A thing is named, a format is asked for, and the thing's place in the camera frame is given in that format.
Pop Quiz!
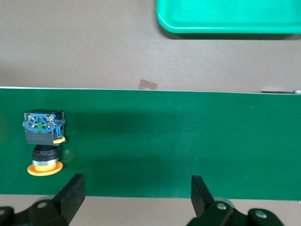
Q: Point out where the green plastic tray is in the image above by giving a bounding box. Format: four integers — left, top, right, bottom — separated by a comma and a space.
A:
156, 0, 301, 34

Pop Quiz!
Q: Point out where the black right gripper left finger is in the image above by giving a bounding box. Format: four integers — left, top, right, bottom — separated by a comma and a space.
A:
0, 173, 86, 226

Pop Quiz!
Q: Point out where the green conveyor belt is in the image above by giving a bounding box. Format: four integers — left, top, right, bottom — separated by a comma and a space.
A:
0, 86, 301, 202

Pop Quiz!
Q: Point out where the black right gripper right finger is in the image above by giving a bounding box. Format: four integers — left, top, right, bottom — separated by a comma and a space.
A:
187, 175, 284, 226

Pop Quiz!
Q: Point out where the brown tape piece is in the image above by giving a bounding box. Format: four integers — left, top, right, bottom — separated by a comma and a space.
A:
138, 79, 158, 91

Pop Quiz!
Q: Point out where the yellow push button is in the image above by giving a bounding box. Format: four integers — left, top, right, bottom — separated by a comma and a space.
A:
22, 109, 67, 177

